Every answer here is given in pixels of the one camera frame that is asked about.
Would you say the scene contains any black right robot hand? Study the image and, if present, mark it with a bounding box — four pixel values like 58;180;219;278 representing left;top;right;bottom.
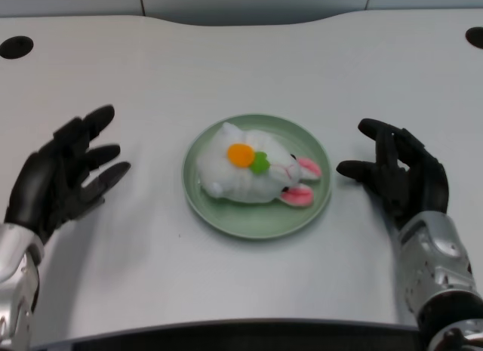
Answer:
335;118;451;229

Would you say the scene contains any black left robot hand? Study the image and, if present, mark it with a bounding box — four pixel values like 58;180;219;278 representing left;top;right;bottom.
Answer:
3;104;132;246

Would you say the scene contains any white rabbit plush doll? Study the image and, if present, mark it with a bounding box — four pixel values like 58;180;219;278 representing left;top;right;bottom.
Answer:
195;122;323;208

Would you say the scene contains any green round plate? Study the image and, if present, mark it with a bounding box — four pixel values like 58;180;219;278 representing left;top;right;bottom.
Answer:
182;113;333;241

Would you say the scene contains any black table cable grommet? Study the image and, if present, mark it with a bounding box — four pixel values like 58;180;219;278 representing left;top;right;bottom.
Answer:
464;26;483;49
0;35;35;60

